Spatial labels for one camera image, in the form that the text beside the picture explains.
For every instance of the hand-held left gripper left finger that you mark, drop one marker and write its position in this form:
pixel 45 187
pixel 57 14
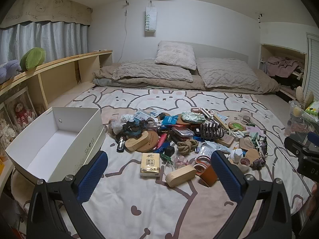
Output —
pixel 92 176

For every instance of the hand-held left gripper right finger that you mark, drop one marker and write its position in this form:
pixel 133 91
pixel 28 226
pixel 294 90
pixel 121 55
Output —
pixel 226 176

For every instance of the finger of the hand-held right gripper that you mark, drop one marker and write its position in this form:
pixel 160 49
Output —
pixel 313 139
pixel 292 145

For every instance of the white tape roll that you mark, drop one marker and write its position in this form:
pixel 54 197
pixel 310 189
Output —
pixel 243 166

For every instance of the oval wooden case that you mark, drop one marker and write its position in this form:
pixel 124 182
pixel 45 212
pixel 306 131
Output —
pixel 180 176

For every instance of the white cardboard box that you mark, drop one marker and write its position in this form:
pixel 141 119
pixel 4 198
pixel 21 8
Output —
pixel 57 139

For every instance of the yellow tissue pack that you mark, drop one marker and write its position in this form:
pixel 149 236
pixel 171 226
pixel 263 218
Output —
pixel 149 164

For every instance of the brown leather holder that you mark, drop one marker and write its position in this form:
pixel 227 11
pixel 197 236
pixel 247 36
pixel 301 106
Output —
pixel 208 176

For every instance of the clear plastic organizer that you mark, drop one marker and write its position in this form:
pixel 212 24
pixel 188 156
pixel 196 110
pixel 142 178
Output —
pixel 296 124

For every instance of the small white bottle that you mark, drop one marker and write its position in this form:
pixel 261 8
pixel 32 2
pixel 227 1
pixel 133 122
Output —
pixel 236 155

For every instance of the green tissue pack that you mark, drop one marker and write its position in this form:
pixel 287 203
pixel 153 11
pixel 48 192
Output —
pixel 311 109

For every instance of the white foil packet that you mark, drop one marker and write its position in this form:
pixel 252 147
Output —
pixel 211 149

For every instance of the round wooden disc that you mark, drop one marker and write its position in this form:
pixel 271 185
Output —
pixel 253 153

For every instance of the pinkish wooden block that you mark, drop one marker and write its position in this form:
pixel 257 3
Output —
pixel 226 140

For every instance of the light wooden block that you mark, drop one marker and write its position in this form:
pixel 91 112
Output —
pixel 245 144

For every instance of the beige ribbed object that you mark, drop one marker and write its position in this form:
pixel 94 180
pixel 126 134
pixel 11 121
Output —
pixel 300 94
pixel 309 97

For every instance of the black claw hair clip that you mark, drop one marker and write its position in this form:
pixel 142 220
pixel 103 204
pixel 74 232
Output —
pixel 211 130

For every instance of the round green coaster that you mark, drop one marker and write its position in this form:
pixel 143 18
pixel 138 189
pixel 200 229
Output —
pixel 235 126

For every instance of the oval wooden block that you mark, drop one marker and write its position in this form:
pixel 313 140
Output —
pixel 133 143

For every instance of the small brown tape roll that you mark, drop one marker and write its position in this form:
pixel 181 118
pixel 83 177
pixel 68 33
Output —
pixel 247 117

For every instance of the crumpled plastic bag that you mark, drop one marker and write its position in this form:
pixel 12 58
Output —
pixel 116 127

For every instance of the black charger cube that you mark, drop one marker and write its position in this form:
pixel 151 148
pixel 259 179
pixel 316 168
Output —
pixel 170 151

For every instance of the black scrunchie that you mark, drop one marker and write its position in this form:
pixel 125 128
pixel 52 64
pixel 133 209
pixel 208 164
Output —
pixel 133 128

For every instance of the green clip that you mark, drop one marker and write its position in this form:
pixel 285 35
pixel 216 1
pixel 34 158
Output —
pixel 165 157

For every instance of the beige hair clip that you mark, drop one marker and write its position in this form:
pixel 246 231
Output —
pixel 206 112

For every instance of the round wooden coaster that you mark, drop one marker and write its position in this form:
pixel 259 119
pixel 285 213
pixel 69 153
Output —
pixel 150 140

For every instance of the green floral pouch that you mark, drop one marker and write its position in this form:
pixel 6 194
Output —
pixel 190 117

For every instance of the blue plastic item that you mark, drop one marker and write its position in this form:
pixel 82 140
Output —
pixel 159 149

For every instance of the white shutter door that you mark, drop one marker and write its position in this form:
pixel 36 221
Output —
pixel 312 64

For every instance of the red plastic item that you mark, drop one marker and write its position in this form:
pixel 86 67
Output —
pixel 162 139

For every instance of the white blue packet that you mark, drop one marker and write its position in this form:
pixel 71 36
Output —
pixel 141 116

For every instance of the pile of clothes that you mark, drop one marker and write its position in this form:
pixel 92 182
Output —
pixel 281 64

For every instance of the quilted beige pillow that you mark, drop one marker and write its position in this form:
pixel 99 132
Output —
pixel 228 73
pixel 152 71

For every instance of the doll in white dress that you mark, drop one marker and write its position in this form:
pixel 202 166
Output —
pixel 6 129

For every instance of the red doll in case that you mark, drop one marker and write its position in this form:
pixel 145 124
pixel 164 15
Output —
pixel 25 97

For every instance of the beige duvet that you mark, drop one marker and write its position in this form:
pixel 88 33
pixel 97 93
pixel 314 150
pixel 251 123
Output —
pixel 174 85

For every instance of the wooden bedside shelf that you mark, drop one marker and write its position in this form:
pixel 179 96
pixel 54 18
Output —
pixel 59 76

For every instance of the white doll in case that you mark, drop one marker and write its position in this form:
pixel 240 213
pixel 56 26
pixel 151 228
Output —
pixel 7 109

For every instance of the grey headboard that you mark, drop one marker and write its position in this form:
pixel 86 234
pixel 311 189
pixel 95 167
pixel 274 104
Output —
pixel 219 51

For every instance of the green plush toy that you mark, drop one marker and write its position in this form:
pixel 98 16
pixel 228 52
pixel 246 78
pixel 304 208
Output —
pixel 32 59

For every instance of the fluffy beige pillow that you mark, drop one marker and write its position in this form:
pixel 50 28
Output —
pixel 175 53

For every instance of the purple plush toy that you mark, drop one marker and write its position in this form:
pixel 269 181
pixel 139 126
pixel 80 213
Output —
pixel 8 71

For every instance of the light blue curtain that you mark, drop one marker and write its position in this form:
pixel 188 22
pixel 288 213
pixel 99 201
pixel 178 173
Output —
pixel 49 41

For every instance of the hanging white paper bag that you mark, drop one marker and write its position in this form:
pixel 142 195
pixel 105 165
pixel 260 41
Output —
pixel 150 20

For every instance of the beige printed curtain valance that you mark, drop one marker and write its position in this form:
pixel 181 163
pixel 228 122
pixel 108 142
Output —
pixel 49 8

